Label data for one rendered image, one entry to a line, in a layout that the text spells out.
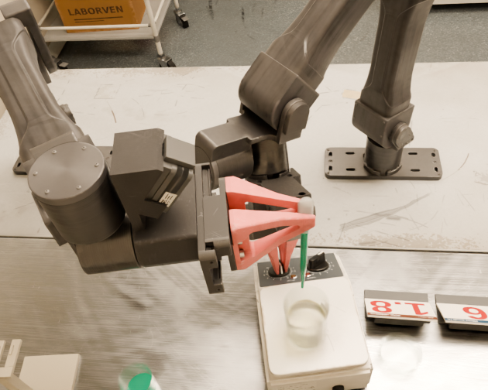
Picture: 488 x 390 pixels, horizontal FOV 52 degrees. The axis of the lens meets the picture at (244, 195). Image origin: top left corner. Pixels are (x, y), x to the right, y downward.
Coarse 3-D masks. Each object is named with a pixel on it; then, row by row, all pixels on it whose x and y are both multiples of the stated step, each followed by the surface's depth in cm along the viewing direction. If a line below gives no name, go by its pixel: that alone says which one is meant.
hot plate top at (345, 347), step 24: (264, 288) 66; (288, 288) 66; (336, 288) 65; (264, 312) 64; (336, 312) 63; (336, 336) 61; (360, 336) 61; (288, 360) 60; (312, 360) 59; (336, 360) 59; (360, 360) 59
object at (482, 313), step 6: (444, 306) 70; (450, 306) 70; (456, 306) 70; (462, 306) 70; (468, 306) 70; (444, 312) 68; (450, 312) 68; (456, 312) 68; (462, 312) 68; (468, 312) 68; (474, 312) 68; (480, 312) 68; (486, 312) 68; (462, 318) 66; (468, 318) 66; (474, 318) 66; (480, 318) 66; (486, 318) 66
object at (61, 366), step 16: (0, 352) 60; (16, 352) 60; (0, 368) 59; (32, 368) 71; (48, 368) 70; (64, 368) 70; (16, 384) 61; (32, 384) 69; (48, 384) 69; (64, 384) 69
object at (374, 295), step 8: (368, 296) 73; (376, 296) 73; (384, 296) 73; (392, 296) 73; (400, 296) 73; (408, 296) 72; (416, 296) 72; (424, 296) 72; (432, 312) 68; (376, 320) 70; (384, 320) 69; (392, 320) 69; (400, 320) 69; (408, 320) 69; (416, 320) 68; (424, 320) 66; (432, 320) 66
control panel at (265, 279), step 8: (312, 256) 75; (328, 256) 74; (264, 264) 75; (296, 264) 74; (328, 264) 72; (336, 264) 72; (264, 272) 72; (296, 272) 71; (312, 272) 71; (320, 272) 70; (328, 272) 70; (336, 272) 70; (264, 280) 70; (272, 280) 70; (280, 280) 70; (288, 280) 70; (296, 280) 69; (304, 280) 69
